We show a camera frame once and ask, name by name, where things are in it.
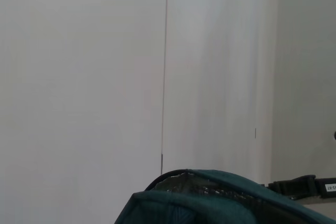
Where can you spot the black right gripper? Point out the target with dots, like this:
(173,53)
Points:
(302,186)

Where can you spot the dark teal zip lunch bag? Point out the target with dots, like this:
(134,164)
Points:
(210,205)

